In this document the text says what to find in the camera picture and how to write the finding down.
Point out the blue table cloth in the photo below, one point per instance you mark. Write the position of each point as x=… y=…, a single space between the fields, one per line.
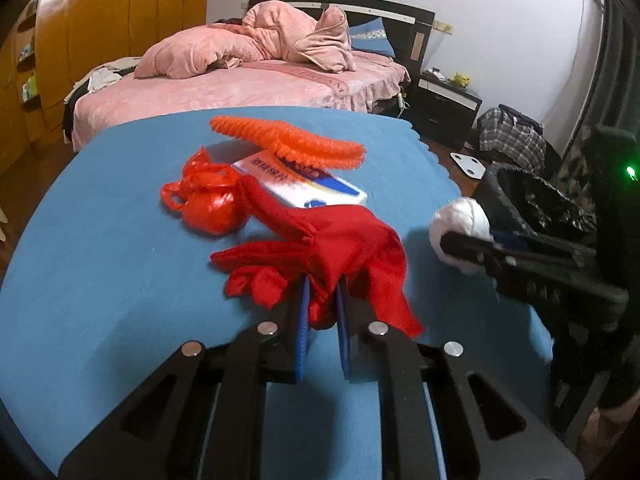
x=125 y=260

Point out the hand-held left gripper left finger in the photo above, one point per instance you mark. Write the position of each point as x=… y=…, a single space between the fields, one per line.
x=302 y=330

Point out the red plastic bag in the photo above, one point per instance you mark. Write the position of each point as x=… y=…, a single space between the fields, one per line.
x=210 y=210

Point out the red glove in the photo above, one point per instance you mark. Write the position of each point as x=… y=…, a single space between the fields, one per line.
x=340 y=245

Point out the white paper ball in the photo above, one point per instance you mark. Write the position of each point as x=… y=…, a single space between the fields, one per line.
x=462 y=217

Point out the orange foam net sleeve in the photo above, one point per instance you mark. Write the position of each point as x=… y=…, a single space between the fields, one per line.
x=300 y=142

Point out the white clothes pile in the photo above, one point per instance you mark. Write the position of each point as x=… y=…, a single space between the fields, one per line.
x=105 y=77

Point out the white power strip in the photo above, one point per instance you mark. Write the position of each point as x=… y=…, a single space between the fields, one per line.
x=403 y=100

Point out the plaid bag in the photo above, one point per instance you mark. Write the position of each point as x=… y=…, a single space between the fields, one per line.
x=510 y=137

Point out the trash bin with black bag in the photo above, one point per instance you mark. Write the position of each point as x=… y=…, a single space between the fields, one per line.
x=545 y=200

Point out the black and white nightstand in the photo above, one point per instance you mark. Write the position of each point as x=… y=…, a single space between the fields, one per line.
x=445 y=107

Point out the air conditioner pipe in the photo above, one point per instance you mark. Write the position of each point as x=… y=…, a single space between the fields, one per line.
x=587 y=60

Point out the dark patterned curtain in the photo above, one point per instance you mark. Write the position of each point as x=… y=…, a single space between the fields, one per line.
x=620 y=60

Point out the wall socket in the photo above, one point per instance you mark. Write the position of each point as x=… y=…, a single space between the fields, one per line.
x=443 y=26

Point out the white remote control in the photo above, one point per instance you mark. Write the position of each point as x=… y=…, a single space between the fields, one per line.
x=435 y=74

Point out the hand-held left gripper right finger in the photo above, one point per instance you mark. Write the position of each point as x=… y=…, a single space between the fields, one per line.
x=345 y=332

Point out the dark wooden headboard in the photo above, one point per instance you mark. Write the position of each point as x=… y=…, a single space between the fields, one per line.
x=400 y=20

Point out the white bathroom scale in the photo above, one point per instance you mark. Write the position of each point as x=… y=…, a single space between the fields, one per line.
x=467 y=165

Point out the yellow plush toy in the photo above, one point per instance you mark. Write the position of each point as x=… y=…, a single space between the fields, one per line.
x=461 y=80

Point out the bed with pink sheet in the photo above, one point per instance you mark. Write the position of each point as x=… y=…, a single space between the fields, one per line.
x=225 y=90

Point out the wooden wardrobe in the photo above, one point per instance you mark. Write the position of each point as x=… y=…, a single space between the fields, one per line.
x=110 y=35

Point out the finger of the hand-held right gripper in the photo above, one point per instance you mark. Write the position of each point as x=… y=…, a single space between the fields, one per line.
x=470 y=247
x=510 y=240

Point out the person's right forearm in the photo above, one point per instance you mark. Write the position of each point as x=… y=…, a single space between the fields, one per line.
x=600 y=440

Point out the white printed carton box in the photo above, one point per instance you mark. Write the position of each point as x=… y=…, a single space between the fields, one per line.
x=305 y=190

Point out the large blue pillow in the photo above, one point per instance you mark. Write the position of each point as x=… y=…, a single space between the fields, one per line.
x=372 y=37

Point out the pink quilt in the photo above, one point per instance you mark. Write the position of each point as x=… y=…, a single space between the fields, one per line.
x=250 y=40

